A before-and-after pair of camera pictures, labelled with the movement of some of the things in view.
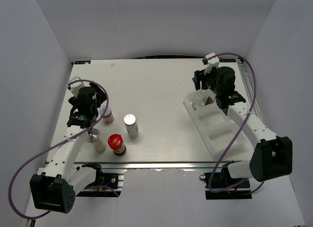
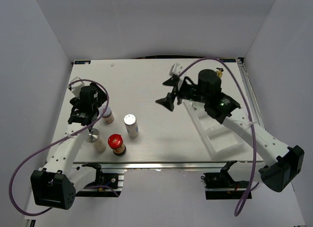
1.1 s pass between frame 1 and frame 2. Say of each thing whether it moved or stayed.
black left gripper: stayed
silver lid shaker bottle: stayed
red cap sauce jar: stayed
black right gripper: moved
